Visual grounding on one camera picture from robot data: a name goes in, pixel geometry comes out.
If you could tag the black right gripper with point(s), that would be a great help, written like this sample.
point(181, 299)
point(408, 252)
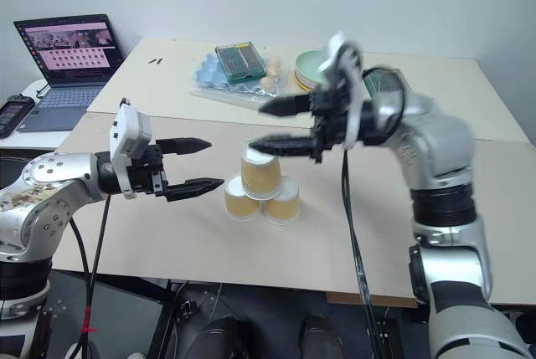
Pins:
point(331, 120)

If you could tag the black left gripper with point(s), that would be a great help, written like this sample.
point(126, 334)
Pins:
point(146, 172)

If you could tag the brown paper cup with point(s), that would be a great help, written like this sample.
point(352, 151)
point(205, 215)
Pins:
point(239, 206)
point(260, 177)
point(285, 207)

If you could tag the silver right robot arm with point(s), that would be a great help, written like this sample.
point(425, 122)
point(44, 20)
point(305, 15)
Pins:
point(444, 158)

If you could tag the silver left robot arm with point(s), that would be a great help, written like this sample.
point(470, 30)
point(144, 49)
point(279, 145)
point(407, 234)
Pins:
point(54, 191)

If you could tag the clear plastic bag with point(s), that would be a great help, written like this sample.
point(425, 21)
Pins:
point(251, 97)

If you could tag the pink plate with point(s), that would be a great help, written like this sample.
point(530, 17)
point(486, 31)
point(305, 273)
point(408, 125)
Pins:
point(303, 83)

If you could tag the beige egg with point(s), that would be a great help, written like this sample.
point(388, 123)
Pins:
point(274, 67)
point(268, 82)

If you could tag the green plate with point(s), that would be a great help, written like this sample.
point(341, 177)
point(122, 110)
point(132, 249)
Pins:
point(310, 64)

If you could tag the green-framed clear box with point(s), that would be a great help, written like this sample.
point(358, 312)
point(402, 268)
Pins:
point(240, 62)
point(383, 80)

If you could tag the blue egg tray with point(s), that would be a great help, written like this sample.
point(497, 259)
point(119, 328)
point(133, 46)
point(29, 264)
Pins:
point(209, 74)

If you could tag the open grey laptop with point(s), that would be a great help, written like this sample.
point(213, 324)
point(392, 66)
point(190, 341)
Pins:
point(69, 70)

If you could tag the white side table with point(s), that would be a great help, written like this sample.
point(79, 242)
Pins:
point(29, 141)

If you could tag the dark rounded shape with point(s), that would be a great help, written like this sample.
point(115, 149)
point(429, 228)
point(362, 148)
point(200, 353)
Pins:
point(222, 340)
point(320, 338)

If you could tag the black handheld device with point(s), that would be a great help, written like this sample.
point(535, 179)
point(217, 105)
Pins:
point(14, 112)

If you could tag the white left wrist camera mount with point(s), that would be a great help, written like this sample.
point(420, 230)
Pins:
point(130, 133)

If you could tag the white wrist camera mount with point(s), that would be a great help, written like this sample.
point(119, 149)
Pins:
point(130, 133)
point(339, 55)

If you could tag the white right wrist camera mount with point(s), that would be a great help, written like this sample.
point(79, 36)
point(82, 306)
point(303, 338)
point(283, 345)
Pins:
point(339, 55)

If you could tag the black table frame leg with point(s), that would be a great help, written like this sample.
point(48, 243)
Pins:
point(165, 317)

